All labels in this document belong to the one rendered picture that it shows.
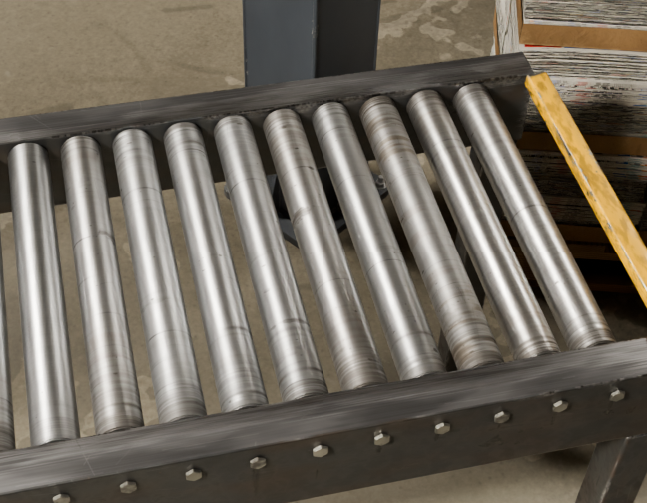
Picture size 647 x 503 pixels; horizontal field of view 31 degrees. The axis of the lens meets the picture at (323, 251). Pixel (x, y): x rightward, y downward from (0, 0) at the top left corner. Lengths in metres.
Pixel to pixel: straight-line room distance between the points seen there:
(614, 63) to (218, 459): 1.11
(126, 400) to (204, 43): 1.82
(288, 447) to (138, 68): 1.80
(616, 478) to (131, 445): 0.59
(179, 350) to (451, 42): 1.85
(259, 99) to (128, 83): 1.33
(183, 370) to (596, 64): 1.04
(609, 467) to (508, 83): 0.53
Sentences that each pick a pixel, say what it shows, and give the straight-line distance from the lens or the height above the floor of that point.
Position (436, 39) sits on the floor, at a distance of 2.97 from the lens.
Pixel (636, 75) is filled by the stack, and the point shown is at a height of 0.56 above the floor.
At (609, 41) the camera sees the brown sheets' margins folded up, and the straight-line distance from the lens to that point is 1.99.
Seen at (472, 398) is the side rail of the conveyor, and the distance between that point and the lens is 1.22.
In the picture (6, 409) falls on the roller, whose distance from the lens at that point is 1.24.
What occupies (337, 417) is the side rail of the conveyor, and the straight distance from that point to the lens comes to 1.19.
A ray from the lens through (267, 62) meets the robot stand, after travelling 2.24.
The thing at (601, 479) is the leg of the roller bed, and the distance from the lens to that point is 1.47.
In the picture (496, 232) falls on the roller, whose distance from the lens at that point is 1.38.
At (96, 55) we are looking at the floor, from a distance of 2.92.
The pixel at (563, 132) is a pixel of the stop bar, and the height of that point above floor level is 0.82.
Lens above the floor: 1.78
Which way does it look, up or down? 48 degrees down
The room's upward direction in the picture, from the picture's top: 2 degrees clockwise
